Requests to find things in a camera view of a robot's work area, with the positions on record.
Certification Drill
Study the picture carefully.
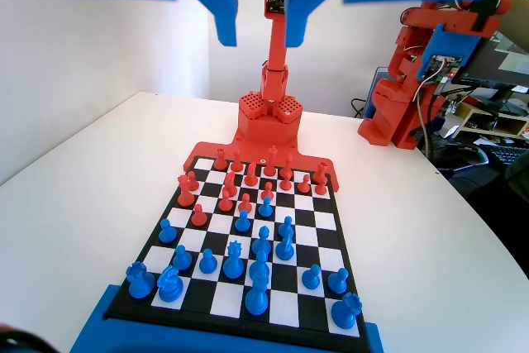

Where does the red knight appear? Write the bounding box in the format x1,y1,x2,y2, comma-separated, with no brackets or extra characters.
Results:
242,161,260,188
222,173,239,199

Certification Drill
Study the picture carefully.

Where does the black keyboard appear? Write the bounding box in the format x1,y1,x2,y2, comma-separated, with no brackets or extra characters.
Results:
481,144,528,171

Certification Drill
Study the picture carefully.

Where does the black computer monitor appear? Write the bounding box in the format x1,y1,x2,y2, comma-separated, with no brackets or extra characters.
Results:
452,0,529,93

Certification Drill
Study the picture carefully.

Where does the blue king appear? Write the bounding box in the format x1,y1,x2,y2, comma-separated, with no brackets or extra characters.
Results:
244,268,272,316

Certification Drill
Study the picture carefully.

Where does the blue controller board holder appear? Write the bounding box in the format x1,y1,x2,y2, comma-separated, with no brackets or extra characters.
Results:
416,24,485,81

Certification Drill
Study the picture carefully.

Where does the black and white chessboard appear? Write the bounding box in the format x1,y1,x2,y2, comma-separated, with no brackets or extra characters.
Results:
107,153,368,350

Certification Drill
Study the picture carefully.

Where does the red camera stand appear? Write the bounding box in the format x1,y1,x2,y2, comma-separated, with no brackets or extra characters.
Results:
237,0,303,144

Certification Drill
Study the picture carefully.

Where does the blue rook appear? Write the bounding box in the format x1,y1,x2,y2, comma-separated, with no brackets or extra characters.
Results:
126,260,157,300
331,292,364,329

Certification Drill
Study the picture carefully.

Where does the red king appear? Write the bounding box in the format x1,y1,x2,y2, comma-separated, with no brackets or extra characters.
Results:
263,145,278,177

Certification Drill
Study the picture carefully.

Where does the red base plate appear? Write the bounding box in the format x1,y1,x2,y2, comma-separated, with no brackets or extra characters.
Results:
183,137,341,193

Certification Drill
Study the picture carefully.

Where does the red queen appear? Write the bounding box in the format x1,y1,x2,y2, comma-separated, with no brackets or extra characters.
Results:
176,174,196,209

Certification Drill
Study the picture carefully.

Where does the light wooden shelf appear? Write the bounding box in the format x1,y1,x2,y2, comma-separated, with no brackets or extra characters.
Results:
453,98,529,139

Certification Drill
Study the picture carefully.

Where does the blue queen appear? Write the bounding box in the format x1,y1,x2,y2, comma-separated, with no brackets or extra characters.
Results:
222,240,245,280

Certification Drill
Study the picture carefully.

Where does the blue knight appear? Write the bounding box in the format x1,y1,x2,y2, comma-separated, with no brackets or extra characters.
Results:
155,265,185,304
274,231,297,262

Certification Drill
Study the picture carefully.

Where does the group of blue chess pieces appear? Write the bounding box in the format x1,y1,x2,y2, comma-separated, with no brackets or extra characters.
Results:
69,284,385,353

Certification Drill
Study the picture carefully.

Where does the black monitor stand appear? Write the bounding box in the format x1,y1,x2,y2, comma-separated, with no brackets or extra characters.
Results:
487,83,529,117

